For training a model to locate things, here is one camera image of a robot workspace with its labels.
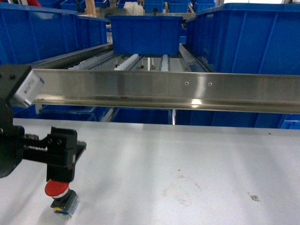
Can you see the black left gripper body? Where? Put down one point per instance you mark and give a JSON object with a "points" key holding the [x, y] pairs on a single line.
{"points": [[11, 77]]}

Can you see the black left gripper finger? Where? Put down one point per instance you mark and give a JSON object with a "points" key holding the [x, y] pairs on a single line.
{"points": [[62, 150], [80, 148]]}

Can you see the red push button switch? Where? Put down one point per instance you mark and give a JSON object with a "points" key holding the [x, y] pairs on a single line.
{"points": [[65, 200]]}

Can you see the blue bin centre shelf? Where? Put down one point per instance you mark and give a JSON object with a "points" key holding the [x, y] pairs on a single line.
{"points": [[141, 34]]}

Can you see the white roller track left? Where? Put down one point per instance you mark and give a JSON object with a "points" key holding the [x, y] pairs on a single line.
{"points": [[92, 61]]}

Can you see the white roller track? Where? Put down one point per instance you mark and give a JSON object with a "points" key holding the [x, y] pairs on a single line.
{"points": [[164, 67], [92, 61], [129, 64]]}

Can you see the white roller track middle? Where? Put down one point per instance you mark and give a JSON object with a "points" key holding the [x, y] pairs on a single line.
{"points": [[129, 64]]}

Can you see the large blue bin left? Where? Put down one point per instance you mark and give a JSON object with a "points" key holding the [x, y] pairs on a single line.
{"points": [[29, 33]]}

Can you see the large blue bin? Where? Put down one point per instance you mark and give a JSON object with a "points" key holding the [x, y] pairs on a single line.
{"points": [[247, 38], [29, 33]]}

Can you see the white roller track right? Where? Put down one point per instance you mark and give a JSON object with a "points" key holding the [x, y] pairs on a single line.
{"points": [[164, 67]]}

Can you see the large blue bin right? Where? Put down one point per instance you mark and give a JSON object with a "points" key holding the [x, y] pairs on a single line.
{"points": [[247, 38]]}

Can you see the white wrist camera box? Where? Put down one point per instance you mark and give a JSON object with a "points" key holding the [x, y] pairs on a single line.
{"points": [[29, 89]]}

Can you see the stainless steel shelf rail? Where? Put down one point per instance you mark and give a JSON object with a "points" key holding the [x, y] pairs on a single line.
{"points": [[172, 90]]}

